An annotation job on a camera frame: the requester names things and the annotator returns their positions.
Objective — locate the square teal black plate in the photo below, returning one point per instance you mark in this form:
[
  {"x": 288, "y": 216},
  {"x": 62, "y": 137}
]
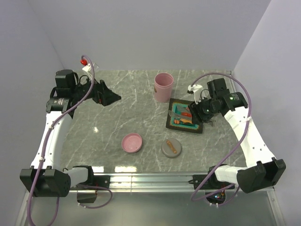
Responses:
[{"x": 191, "y": 128}]

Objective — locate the aluminium rail frame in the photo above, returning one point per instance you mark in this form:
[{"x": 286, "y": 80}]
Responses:
[{"x": 96, "y": 132}]

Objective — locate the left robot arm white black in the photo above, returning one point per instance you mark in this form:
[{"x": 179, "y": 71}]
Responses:
[{"x": 44, "y": 178}]

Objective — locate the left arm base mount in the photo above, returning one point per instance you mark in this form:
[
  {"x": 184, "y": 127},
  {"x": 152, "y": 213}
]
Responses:
[{"x": 87, "y": 192}]

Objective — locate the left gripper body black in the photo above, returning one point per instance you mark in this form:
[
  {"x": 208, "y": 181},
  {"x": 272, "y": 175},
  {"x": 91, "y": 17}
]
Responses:
[{"x": 94, "y": 92}]

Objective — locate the red sausage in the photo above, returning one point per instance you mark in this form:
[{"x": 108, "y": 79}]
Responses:
[{"x": 186, "y": 114}]

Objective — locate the grey lid with strap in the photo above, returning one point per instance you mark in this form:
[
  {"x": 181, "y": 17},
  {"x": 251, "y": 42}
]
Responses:
[{"x": 171, "y": 148}]

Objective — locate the pink lid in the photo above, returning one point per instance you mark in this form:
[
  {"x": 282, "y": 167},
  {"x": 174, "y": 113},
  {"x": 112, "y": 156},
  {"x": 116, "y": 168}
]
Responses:
[{"x": 132, "y": 143}]

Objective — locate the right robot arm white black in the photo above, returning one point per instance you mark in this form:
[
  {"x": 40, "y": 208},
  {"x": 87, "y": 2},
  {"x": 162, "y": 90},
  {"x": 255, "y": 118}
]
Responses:
[{"x": 262, "y": 168}]

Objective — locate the salmon nigiri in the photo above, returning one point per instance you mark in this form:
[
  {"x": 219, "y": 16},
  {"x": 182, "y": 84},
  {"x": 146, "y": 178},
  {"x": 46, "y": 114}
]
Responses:
[{"x": 185, "y": 121}]

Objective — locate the metal tongs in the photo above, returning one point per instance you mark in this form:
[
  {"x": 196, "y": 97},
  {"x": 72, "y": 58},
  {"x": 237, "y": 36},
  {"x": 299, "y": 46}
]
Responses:
[{"x": 179, "y": 111}]

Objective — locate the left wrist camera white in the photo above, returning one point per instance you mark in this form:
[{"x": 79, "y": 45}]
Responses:
[{"x": 87, "y": 66}]

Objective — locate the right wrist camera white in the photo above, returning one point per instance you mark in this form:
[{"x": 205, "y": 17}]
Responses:
[{"x": 196, "y": 90}]

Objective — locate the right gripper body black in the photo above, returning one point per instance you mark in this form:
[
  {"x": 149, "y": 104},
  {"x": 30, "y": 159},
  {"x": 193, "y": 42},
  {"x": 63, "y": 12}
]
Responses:
[{"x": 206, "y": 109}]

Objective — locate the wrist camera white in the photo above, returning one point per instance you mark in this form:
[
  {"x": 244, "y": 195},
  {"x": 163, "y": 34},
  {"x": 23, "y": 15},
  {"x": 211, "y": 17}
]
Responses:
[
  {"x": 196, "y": 90},
  {"x": 87, "y": 66}
]

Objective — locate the pink cup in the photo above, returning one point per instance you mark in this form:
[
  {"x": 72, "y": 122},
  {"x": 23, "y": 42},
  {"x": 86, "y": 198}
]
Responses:
[{"x": 163, "y": 85}]

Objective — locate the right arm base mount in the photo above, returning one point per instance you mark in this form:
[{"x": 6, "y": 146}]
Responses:
[{"x": 199, "y": 183}]

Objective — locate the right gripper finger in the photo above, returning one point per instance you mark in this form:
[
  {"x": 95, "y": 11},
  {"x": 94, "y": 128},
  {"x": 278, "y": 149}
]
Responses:
[
  {"x": 196, "y": 119},
  {"x": 211, "y": 121}
]

